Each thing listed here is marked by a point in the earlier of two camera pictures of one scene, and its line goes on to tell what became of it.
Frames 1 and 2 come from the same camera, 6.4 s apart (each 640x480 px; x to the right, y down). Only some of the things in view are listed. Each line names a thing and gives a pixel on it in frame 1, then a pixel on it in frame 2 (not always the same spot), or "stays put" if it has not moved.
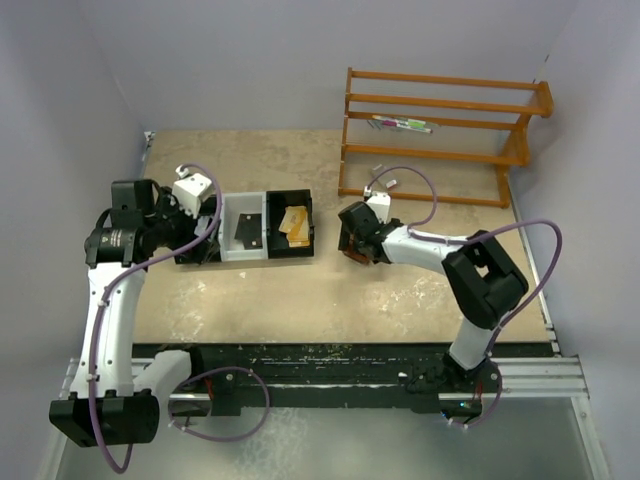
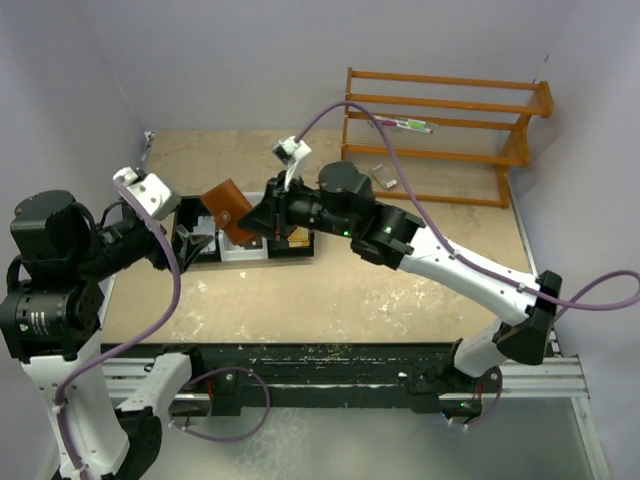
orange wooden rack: [517, 151] stays put
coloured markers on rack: [416, 125] stays put
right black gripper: [345, 235] → [270, 217]
